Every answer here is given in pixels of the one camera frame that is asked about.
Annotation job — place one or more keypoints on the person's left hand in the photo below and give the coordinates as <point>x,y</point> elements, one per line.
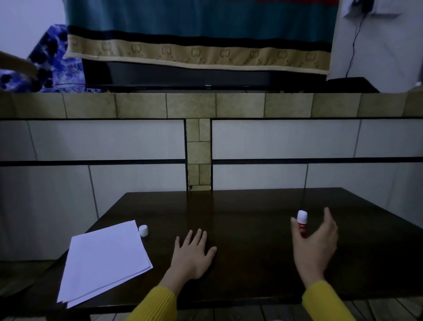
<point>190,258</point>

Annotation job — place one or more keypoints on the person's right hand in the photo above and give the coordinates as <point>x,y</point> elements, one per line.
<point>314,251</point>

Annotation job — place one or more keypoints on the person's left middle finger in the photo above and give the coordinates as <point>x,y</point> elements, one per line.
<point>197,236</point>

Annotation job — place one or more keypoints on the person's left little finger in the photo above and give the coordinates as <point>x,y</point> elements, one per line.
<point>177,244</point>

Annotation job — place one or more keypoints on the person's right thumb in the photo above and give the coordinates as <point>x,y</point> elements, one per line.
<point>294,228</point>

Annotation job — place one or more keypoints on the person's left thumb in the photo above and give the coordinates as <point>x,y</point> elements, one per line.
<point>210,255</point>

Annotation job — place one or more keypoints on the person's left forearm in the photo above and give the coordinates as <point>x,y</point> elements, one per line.
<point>153,304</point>

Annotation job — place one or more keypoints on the person's right forearm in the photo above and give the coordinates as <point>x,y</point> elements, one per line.
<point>325,301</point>

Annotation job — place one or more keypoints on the red white glue stick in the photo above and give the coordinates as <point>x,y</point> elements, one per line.
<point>302,222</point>

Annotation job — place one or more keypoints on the white glue stick cap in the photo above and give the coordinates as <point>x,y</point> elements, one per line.
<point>143,230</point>

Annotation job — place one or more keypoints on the stack of white paper sheets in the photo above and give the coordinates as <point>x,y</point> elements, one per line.
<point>104,263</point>

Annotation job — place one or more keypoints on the beige tiled shelf ledge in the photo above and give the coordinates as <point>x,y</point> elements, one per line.
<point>198,105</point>

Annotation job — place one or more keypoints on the black television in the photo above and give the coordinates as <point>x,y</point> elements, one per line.
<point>198,77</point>

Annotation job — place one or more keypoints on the teal tan patterned blanket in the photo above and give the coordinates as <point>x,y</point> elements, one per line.
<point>198,31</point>

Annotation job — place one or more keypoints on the blue floral cloth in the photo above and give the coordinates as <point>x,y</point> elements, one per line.
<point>53,62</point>

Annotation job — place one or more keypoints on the black plug adapter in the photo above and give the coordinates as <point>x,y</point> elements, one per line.
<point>365,5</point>

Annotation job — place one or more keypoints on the tan rounded object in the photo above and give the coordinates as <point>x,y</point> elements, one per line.
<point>16,64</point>

